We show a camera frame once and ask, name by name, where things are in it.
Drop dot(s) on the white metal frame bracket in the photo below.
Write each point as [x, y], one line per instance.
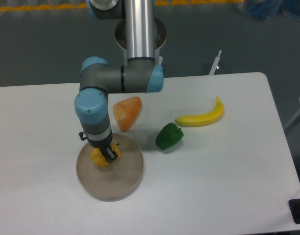
[215, 66]

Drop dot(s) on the orange triangular toy bread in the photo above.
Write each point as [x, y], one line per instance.
[126, 112]

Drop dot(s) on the black device at table edge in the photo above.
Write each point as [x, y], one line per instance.
[294, 205]

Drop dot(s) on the green toy bell pepper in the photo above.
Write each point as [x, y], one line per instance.
[169, 136]

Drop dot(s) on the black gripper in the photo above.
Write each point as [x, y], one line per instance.
[105, 145]

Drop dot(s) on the yellow toy banana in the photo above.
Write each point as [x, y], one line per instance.
[202, 119]

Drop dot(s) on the blue plastic bags in background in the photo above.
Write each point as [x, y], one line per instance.
[267, 9]

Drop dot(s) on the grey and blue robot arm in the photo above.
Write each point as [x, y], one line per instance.
[141, 74]

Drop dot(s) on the beige round plate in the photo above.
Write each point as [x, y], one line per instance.
[116, 180]

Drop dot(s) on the yellow toy bell pepper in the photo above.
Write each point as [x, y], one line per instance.
[100, 160]

